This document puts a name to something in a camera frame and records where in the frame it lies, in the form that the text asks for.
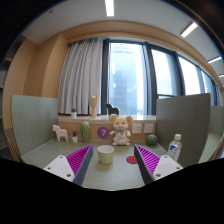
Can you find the pink wooden horse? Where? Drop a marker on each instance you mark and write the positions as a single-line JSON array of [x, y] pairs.
[[60, 132]]

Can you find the small potted plant on sill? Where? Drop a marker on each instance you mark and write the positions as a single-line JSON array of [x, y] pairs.
[[73, 113]]

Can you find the white wall socket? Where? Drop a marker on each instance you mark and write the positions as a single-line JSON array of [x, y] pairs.
[[148, 128]]

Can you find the white grey curtain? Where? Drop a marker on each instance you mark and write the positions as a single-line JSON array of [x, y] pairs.
[[80, 75]]

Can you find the wooden hand sculpture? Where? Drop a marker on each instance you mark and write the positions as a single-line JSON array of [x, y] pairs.
[[93, 101]]

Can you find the green partition panel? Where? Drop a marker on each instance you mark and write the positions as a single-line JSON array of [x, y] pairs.
[[32, 120], [188, 116]]

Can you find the left green partition panel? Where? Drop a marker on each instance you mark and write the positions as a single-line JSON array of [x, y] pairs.
[[32, 120]]

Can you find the pale yellow paper cup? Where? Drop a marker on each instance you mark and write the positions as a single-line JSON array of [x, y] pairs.
[[105, 154]]

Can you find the round green cactus figure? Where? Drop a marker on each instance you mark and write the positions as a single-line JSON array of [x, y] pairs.
[[151, 140]]

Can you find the clear plastic water bottle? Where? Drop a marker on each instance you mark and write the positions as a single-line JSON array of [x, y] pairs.
[[175, 147]]

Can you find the hamster plush toy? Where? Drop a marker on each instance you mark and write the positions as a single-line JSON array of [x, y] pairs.
[[120, 131]]

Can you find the right green partition panel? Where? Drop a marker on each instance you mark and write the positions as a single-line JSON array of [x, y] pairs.
[[188, 116]]

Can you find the red round coaster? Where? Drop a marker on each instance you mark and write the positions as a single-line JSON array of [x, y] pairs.
[[131, 160]]

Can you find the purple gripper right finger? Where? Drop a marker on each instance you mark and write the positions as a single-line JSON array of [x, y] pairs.
[[152, 166]]

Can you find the tall green cactus figure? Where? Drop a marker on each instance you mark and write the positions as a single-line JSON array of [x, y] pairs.
[[85, 131]]

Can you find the small potted plant on table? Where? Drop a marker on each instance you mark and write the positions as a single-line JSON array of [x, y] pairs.
[[74, 136]]

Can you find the purple number seven disc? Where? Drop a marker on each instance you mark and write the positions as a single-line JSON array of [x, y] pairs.
[[103, 132]]

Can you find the black horse figure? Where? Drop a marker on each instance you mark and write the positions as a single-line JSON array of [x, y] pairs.
[[112, 110]]

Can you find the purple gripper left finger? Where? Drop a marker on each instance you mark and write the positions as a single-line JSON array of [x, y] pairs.
[[72, 167]]

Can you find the white wall switch plate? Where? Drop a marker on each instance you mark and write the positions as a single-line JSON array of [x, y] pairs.
[[137, 129]]

